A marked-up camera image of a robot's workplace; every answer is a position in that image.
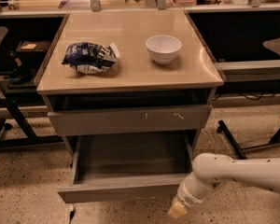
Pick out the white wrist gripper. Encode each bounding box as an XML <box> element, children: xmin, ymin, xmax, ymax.
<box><xmin>167</xmin><ymin>179</ymin><xmax>209</xmax><ymax>218</ymax></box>

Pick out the white ceramic bowl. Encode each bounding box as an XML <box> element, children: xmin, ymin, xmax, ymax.
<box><xmin>146</xmin><ymin>35</ymin><xmax>182</xmax><ymax>64</ymax></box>

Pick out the black floor cable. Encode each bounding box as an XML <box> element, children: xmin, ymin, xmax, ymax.
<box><xmin>66</xmin><ymin>203</ymin><xmax>77</xmax><ymax>224</ymax></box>

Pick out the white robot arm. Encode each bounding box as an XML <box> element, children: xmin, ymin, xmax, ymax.
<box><xmin>168</xmin><ymin>153</ymin><xmax>280</xmax><ymax>218</ymax></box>

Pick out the grey top drawer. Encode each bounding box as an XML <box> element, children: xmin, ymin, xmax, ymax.
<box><xmin>48</xmin><ymin>105</ymin><xmax>212</xmax><ymax>136</ymax></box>

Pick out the grey drawer cabinet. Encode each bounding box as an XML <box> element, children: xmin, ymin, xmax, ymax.
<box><xmin>36</xmin><ymin>9</ymin><xmax>223</xmax><ymax>152</ymax></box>

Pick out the dark box on shelf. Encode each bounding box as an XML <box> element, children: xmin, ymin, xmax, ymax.
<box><xmin>16</xmin><ymin>40</ymin><xmax>50</xmax><ymax>60</ymax></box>

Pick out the blue white chip bag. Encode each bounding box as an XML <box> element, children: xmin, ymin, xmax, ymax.
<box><xmin>62</xmin><ymin>42</ymin><xmax>119</xmax><ymax>75</ymax></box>

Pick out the grey drawer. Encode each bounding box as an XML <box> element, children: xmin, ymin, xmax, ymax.
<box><xmin>48</xmin><ymin>105</ymin><xmax>212</xmax><ymax>136</ymax></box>
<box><xmin>58</xmin><ymin>133</ymin><xmax>191</xmax><ymax>203</ymax></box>

